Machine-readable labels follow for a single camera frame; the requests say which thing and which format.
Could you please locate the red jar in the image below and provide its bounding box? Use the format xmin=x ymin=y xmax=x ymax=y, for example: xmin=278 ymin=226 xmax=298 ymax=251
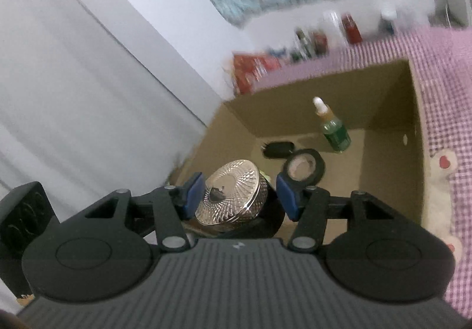
xmin=341 ymin=14 xmax=362 ymax=45

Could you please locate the red plastic bag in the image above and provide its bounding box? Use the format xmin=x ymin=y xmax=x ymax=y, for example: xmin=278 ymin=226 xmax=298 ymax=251
xmin=232 ymin=52 xmax=283 ymax=95

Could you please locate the clear plastic bag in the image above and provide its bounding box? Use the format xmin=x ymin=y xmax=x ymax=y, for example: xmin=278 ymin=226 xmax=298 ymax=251
xmin=322 ymin=10 xmax=342 ymax=42

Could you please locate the black tape roll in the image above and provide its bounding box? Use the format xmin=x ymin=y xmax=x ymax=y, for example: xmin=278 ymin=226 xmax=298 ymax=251
xmin=283 ymin=149 xmax=326 ymax=184

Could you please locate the white-lidded jar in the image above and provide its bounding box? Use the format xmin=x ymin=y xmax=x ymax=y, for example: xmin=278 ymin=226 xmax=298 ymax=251
xmin=381 ymin=10 xmax=397 ymax=35

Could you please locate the dark glass bottle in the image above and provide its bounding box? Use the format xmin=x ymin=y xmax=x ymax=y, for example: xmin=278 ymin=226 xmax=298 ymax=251
xmin=295 ymin=30 xmax=312 ymax=60

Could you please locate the brown cardboard box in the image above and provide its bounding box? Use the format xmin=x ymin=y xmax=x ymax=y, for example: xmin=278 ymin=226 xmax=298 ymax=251
xmin=168 ymin=59 xmax=431 ymax=241

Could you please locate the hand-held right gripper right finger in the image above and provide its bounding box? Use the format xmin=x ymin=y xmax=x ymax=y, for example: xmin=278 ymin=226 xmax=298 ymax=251
xmin=276 ymin=173 xmax=425 ymax=252

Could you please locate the green dropper bottle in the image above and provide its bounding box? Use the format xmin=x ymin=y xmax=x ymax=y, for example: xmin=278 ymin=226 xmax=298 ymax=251
xmin=313 ymin=96 xmax=351 ymax=153

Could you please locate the cream cloth with red hearts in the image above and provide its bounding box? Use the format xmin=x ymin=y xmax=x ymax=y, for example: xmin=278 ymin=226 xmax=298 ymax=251
xmin=424 ymin=146 xmax=466 ymax=263

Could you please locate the black oval case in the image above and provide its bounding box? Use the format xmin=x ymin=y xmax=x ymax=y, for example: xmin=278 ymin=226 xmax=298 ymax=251
xmin=262 ymin=142 xmax=296 ymax=159

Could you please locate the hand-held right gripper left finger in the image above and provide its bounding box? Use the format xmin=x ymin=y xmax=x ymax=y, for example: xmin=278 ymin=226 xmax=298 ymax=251
xmin=63 ymin=172 xmax=204 ymax=252

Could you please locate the purple checked cloth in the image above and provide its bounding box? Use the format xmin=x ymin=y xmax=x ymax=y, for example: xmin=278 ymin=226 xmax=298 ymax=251
xmin=254 ymin=24 xmax=472 ymax=322

